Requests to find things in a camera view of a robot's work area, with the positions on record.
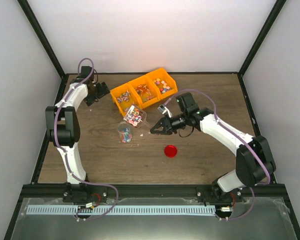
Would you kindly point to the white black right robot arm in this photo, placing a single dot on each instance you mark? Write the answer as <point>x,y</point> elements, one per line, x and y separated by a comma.
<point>254,161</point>

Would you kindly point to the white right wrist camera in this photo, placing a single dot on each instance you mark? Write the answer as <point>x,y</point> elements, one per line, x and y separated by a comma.
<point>164,111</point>

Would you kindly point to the brown slotted plastic scoop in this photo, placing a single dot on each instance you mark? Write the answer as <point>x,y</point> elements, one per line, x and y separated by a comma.
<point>137,117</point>

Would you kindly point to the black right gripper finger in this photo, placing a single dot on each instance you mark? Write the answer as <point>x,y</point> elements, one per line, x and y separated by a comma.
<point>161,132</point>
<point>161,125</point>

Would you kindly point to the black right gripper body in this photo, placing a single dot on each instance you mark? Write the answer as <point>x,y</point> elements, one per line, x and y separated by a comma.
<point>179,124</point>

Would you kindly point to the light blue slotted cable duct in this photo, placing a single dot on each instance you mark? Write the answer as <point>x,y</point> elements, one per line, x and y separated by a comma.
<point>124,210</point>

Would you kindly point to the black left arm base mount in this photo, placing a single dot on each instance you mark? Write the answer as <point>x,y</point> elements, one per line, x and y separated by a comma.
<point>84,193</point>

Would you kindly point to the red jar lid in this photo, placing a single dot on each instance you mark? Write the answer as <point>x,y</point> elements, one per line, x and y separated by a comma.
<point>170,151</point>

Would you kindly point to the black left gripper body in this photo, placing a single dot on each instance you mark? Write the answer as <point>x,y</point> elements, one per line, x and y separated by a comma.
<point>96,93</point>

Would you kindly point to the clear plastic jar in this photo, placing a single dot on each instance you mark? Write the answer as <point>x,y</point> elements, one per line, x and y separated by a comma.
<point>124,131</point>

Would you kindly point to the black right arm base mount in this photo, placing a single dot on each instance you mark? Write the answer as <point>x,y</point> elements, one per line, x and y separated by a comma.
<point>213,195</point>

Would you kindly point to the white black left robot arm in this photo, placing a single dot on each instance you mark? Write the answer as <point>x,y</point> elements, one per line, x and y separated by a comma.
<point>62,124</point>

